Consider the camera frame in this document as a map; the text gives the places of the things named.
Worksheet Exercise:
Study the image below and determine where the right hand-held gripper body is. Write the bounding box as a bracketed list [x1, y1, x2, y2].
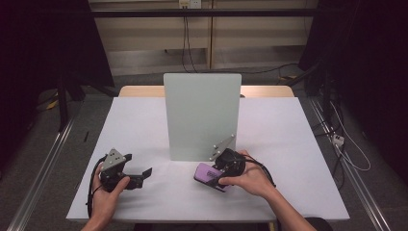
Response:
[209, 134, 247, 179]

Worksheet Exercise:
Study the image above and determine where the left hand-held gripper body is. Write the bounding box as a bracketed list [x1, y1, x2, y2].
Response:
[99, 147, 144, 193]

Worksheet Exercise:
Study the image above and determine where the purple board eraser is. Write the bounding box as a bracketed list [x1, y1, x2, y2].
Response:
[192, 162, 233, 193]

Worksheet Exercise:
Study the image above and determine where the frosted glass whiteboard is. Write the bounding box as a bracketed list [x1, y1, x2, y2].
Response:
[163, 72, 242, 163]

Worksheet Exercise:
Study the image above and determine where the person's right hand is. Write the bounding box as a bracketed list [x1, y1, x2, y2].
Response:
[218, 149, 277, 199]

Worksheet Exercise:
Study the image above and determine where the person's left hand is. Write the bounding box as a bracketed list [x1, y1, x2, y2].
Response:
[90, 175, 132, 221]

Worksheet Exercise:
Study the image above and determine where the white table mat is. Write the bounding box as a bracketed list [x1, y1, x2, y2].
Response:
[65, 96, 351, 223]

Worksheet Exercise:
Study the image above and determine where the wooden table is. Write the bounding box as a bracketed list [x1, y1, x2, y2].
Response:
[117, 85, 295, 99]

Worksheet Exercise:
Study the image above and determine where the black metal stand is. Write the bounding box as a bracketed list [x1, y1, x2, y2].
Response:
[55, 74, 87, 133]
[288, 60, 335, 124]

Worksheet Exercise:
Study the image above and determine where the white power strip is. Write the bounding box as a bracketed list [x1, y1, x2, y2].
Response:
[331, 133, 345, 147]

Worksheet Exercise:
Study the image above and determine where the black curtain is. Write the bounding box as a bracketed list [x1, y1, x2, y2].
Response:
[297, 0, 408, 176]
[0, 0, 115, 169]

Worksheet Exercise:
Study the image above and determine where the black horizontal bar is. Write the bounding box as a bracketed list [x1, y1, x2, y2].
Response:
[89, 8, 321, 18]

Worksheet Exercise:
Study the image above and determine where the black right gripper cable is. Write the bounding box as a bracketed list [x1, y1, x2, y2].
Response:
[239, 154, 277, 189]

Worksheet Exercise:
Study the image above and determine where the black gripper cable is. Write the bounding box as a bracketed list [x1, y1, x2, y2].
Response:
[239, 154, 277, 189]
[85, 155, 107, 219]

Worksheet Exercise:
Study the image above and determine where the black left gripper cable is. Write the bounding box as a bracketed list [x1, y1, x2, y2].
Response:
[85, 155, 107, 219]

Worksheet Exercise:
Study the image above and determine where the aluminium floor rail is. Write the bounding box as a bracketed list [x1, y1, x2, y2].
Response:
[307, 95, 393, 231]
[6, 117, 77, 231]

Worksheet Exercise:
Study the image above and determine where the black floor cable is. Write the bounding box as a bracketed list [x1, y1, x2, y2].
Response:
[195, 63, 300, 75]

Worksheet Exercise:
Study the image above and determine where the black hanging cable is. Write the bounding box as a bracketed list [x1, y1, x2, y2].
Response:
[181, 15, 198, 74]

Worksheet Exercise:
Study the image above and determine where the white cable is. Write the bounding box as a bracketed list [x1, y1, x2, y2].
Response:
[329, 100, 372, 172]

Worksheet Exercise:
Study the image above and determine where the white wall socket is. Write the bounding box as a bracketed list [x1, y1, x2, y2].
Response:
[178, 0, 203, 10]

